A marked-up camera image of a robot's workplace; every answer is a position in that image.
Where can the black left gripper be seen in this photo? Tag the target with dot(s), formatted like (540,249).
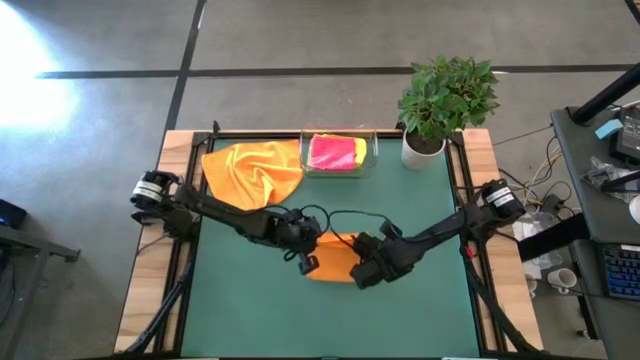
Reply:
(300,232)

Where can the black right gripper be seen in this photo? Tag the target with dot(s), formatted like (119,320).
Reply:
(382,260)

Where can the orange microfiber towel with label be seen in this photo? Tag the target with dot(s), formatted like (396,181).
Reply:
(335,260)

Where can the pink microfiber towel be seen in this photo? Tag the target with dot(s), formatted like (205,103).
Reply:
(332,152)

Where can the yellow microfiber towel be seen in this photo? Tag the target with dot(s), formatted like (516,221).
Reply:
(361,150)

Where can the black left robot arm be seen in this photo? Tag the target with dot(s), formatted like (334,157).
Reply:
(220,212)

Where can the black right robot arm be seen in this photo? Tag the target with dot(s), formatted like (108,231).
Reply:
(450,225)

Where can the clear plastic bin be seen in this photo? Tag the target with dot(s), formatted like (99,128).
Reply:
(371,150)

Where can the white plant pot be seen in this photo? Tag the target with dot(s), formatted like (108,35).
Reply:
(420,157)

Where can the white plastic bag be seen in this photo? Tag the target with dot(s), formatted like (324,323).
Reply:
(532,230)

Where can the black desk crossbar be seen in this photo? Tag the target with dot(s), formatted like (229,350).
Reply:
(555,239)

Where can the green leafy plant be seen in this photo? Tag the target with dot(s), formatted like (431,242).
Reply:
(447,97)

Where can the black power adapter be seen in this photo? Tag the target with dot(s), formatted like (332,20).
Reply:
(552,204)

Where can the white mug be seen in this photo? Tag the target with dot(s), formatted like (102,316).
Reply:
(562,280)

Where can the black side desk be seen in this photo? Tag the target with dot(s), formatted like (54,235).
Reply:
(580,165)

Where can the crumpled clear plastic bag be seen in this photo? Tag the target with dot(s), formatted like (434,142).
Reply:
(602,172)

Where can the black backlit keyboard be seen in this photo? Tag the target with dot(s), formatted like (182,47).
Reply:
(622,272)

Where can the white round cup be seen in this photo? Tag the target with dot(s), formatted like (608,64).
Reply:
(636,210)

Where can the teal sticky note pad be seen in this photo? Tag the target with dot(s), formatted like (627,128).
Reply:
(608,129)

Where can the black floor stand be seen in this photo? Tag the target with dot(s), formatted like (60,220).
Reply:
(30,245)

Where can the black box device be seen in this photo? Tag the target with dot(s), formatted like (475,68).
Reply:
(630,135)

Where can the black slanted pole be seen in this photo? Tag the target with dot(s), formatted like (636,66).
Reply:
(607,95)

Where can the black device with blue light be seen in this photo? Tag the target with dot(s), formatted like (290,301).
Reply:
(10,215)

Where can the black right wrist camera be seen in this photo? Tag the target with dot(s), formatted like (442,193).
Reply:
(390,230)

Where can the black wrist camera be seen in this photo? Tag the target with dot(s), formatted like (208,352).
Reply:
(390,230)
(308,264)

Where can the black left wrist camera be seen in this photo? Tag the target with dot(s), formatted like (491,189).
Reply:
(308,264)

